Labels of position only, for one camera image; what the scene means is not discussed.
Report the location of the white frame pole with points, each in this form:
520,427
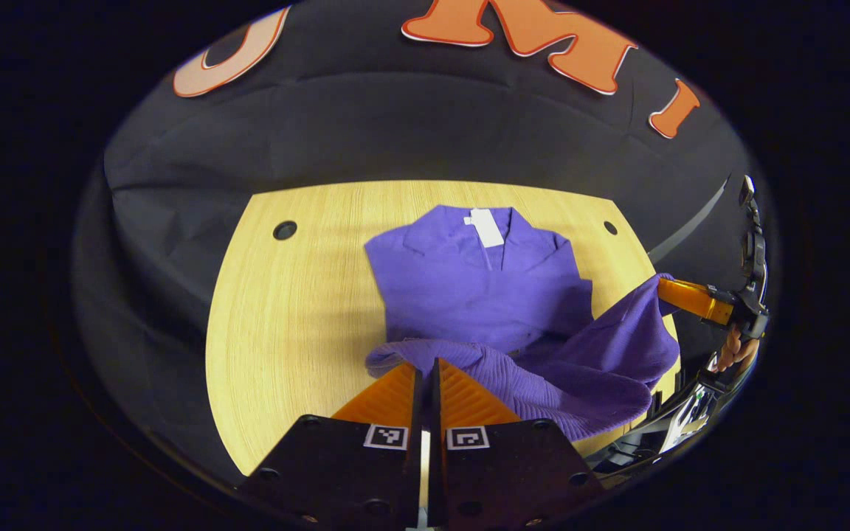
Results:
689,219

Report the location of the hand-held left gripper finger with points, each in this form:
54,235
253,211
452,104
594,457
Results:
417,413
434,413

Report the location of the black backdrop cloth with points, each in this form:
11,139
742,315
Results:
395,125

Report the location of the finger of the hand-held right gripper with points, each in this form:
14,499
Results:
690,299

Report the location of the purple knit shirt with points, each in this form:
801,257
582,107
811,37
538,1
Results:
469,287

